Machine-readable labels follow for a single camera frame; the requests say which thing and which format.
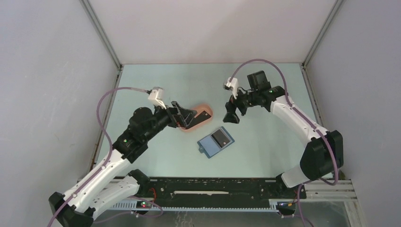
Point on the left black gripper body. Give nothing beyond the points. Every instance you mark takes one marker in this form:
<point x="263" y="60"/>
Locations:
<point x="162" y="118"/>

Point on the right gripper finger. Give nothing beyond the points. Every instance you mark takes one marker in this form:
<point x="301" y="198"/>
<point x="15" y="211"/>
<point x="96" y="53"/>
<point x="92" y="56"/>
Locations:
<point x="230" y="108"/>
<point x="231" y="117"/>

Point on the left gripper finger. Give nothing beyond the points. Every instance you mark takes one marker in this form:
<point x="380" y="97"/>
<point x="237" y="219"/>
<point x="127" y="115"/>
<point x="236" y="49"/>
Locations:
<point x="183" y="120"/>
<point x="179" y="111"/>

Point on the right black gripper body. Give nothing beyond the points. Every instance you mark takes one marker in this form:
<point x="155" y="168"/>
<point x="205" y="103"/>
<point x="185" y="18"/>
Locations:
<point x="244" y="100"/>

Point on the pink oval tray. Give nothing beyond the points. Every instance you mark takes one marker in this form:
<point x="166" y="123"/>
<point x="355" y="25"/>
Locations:
<point x="199" y="108"/>

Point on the blue card holder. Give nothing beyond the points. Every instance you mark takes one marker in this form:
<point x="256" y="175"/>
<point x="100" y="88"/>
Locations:
<point x="215" y="142"/>

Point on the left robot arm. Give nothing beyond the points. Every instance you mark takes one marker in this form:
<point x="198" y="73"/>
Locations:
<point x="84" y="202"/>

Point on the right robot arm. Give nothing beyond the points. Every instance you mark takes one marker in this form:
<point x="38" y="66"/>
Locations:
<point x="323" y="152"/>

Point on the left controller board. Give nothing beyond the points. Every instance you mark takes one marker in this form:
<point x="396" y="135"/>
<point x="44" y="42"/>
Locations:
<point x="143" y="205"/>

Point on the controller board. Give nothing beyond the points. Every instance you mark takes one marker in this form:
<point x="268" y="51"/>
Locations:
<point x="286" y="205"/>
<point x="143" y="205"/>

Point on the right controller board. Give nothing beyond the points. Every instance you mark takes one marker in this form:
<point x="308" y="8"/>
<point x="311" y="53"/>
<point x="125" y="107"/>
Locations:
<point x="286" y="205"/>

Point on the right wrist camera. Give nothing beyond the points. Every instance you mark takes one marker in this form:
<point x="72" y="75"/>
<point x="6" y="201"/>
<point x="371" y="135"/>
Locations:
<point x="232" y="85"/>

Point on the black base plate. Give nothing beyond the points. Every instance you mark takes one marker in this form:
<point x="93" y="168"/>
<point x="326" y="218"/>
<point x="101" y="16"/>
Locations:
<point x="217" y="192"/>

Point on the aluminium front rail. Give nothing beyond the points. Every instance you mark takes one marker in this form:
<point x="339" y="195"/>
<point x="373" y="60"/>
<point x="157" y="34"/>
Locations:
<point x="319" y="191"/>

